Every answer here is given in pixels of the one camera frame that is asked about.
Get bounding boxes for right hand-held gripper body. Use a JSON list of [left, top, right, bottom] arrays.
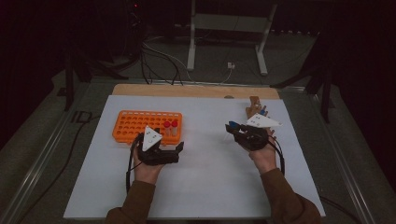
[[233, 113, 284, 152]]

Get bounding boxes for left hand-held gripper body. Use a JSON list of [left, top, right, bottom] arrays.
[[136, 125, 181, 166]]

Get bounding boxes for orange test tube rack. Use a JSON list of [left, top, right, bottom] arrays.
[[111, 110, 183, 147]]

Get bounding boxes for person's left hand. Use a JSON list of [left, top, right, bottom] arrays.
[[133, 148, 166, 185]]

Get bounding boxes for person's right hand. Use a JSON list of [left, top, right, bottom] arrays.
[[248, 129, 278, 175]]

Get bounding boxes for white table mat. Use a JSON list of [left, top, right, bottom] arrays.
[[63, 94, 326, 220]]

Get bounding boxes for black tripod stand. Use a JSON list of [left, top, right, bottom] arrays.
[[270, 31, 336, 124], [64, 52, 129, 112]]

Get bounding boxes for white metal stand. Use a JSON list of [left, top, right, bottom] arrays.
[[186, 0, 278, 77]]

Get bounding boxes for dark equipment with red light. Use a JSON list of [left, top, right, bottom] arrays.
[[124, 0, 145, 60]]

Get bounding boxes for left hand-held gripper cable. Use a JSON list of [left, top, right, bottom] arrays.
[[125, 133, 145, 194]]

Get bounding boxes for hand-held gripper cable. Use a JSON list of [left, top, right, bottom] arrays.
[[125, 133, 145, 194], [267, 134, 361, 224]]

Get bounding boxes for right hand-held gripper cable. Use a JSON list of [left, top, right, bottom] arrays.
[[267, 134, 361, 224]]

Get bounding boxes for white cable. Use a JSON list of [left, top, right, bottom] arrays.
[[143, 41, 233, 86]]

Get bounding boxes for metal frame rail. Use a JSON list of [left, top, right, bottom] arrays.
[[0, 82, 92, 224], [90, 77, 309, 91], [306, 90, 377, 224]]

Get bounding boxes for black cable bundle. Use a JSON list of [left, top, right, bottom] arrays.
[[139, 43, 185, 87]]

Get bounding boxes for black floor cable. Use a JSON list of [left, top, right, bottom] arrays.
[[15, 115, 102, 224]]

